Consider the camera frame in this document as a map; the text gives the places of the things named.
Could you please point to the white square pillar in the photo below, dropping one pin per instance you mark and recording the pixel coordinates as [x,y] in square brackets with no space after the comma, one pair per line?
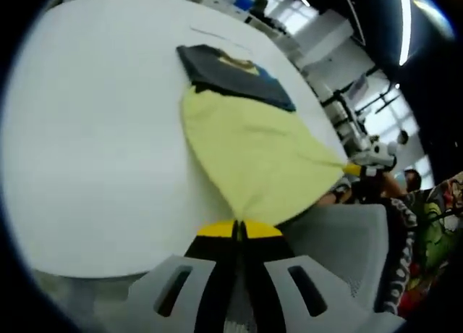
[325,43]

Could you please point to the white ceiling light strip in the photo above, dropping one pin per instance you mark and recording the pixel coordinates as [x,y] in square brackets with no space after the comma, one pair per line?
[405,29]

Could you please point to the black metal stand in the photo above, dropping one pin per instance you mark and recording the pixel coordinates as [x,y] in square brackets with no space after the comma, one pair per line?
[336,98]

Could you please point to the yellow blue grey garment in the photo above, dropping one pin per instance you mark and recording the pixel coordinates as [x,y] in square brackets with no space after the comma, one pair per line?
[253,155]

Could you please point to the grey mesh office chair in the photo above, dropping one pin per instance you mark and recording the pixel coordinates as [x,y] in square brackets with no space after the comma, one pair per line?
[332,239]

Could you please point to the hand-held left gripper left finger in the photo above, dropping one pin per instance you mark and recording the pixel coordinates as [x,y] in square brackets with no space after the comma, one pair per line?
[206,246]

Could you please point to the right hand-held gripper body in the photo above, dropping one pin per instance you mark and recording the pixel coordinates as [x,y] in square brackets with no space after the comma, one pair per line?
[383,157]

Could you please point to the white workbench row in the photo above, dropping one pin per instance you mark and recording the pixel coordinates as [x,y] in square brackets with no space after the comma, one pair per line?
[267,21]

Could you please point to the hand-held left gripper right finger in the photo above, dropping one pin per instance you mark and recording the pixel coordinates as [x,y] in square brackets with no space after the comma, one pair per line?
[267,246]

